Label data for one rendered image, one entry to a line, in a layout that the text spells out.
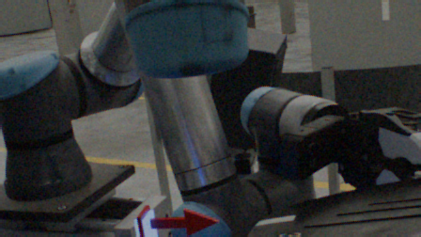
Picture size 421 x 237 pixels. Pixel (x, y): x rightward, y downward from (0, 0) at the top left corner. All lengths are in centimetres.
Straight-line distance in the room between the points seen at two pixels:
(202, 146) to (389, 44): 619
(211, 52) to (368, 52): 656
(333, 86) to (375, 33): 457
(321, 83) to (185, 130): 167
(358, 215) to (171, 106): 29
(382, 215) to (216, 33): 19
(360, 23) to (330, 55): 54
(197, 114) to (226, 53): 32
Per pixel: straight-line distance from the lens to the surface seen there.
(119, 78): 101
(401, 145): 54
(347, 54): 698
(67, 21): 715
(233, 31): 34
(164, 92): 66
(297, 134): 55
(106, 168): 111
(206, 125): 66
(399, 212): 44
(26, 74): 98
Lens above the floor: 137
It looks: 18 degrees down
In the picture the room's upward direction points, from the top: 6 degrees counter-clockwise
